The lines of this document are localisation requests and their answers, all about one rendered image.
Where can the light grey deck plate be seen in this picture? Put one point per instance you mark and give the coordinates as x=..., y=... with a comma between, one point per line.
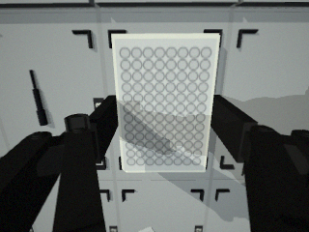
x=97, y=9

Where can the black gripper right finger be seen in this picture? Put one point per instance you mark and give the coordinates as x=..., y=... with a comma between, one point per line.
x=275, y=168

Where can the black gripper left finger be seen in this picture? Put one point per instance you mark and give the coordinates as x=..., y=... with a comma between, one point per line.
x=78, y=206

